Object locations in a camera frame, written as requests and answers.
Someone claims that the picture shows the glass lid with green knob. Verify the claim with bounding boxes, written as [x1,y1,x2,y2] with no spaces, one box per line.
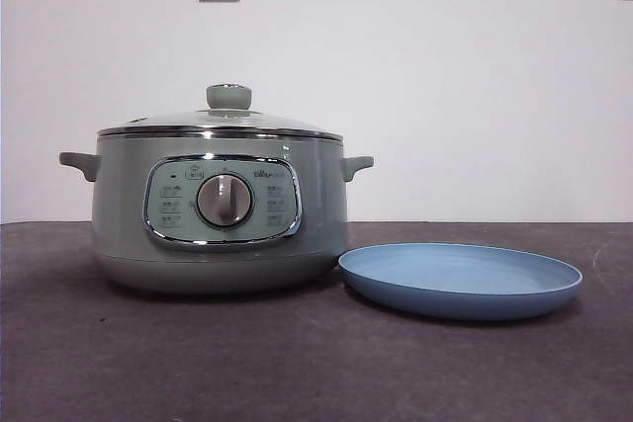
[96,83,342,139]

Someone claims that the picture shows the blue round plate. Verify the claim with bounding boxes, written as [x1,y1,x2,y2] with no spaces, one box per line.
[338,242,585,321]

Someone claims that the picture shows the pale green electric steamer pot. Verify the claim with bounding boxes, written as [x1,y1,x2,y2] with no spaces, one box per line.
[58,130,375,295]

